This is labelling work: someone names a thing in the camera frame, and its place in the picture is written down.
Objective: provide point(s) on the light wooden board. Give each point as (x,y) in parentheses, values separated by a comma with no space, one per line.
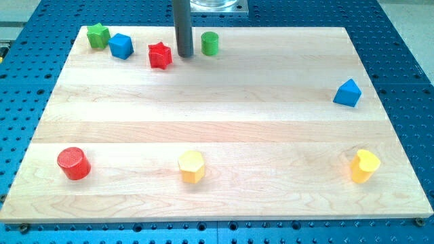
(261,113)

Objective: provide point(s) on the yellow hexagon block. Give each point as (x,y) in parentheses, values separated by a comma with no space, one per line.
(192,167)

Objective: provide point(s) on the green cylinder block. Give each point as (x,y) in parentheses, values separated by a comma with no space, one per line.
(209,43)

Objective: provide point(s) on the red star block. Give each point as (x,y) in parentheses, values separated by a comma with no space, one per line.
(160,55)

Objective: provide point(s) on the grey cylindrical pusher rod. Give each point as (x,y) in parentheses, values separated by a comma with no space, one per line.
(183,27)

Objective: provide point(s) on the blue cube block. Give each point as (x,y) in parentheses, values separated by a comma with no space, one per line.
(121,46)

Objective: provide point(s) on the blue triangular prism block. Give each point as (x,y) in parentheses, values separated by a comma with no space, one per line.
(348,94)

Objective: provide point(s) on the green star block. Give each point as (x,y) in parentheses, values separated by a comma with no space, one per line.
(98,36)

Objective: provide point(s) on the red cylinder block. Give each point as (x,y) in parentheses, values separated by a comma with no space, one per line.
(74,163)

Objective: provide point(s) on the yellow heart block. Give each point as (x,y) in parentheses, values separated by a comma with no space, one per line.
(363,165)

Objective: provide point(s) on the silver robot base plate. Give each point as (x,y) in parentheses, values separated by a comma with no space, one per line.
(219,7)

